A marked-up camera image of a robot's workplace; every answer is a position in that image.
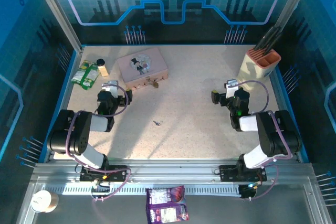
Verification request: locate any pink tin box wedding print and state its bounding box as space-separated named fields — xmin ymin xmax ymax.
xmin=116 ymin=47 xmax=169 ymax=91

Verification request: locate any green snack packet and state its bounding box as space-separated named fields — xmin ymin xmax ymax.
xmin=71 ymin=60 xmax=92 ymax=84
xmin=80 ymin=63 xmax=101 ymax=90

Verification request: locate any wooden bottle with black cap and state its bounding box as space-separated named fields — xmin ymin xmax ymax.
xmin=96 ymin=58 xmax=110 ymax=78

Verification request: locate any cream knife block orange top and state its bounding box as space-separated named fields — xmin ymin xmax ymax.
xmin=237 ymin=49 xmax=282 ymax=90

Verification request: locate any purple snack packet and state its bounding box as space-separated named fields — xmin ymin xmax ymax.
xmin=145 ymin=186 xmax=190 ymax=224

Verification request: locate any paper cup with white lid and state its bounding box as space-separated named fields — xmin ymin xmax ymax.
xmin=30 ymin=190 xmax=60 ymax=214

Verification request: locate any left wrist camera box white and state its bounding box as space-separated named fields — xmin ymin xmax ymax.
xmin=101 ymin=80 xmax=119 ymax=98

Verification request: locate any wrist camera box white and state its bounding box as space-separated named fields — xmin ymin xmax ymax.
xmin=101 ymin=80 xmax=119 ymax=98
xmin=224 ymin=79 xmax=241 ymax=98

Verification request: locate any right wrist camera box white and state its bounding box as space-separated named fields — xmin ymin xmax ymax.
xmin=224 ymin=79 xmax=241 ymax=98

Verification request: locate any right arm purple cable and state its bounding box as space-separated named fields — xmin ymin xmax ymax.
xmin=235 ymin=80 xmax=293 ymax=202

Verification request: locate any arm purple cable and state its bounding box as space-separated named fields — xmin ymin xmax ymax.
xmin=65 ymin=82 xmax=132 ymax=202
xmin=235 ymin=80 xmax=293 ymax=202

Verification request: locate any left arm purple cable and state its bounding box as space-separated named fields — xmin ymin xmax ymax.
xmin=65 ymin=82 xmax=132 ymax=202

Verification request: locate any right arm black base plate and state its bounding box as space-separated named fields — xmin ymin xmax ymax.
xmin=219 ymin=165 xmax=267 ymax=183

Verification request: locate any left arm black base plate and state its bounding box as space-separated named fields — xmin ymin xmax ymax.
xmin=79 ymin=165 xmax=132 ymax=183

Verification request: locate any black knife handle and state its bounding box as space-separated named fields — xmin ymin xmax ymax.
xmin=261 ymin=27 xmax=280 ymax=52
xmin=256 ymin=26 xmax=275 ymax=51
xmin=266 ymin=31 xmax=284 ymax=54

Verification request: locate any aluminium mounting rail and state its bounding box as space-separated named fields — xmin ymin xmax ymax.
xmin=31 ymin=158 xmax=316 ymax=186

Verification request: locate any slotted grey cable duct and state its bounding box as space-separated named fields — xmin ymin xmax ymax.
xmin=43 ymin=184 xmax=242 ymax=196

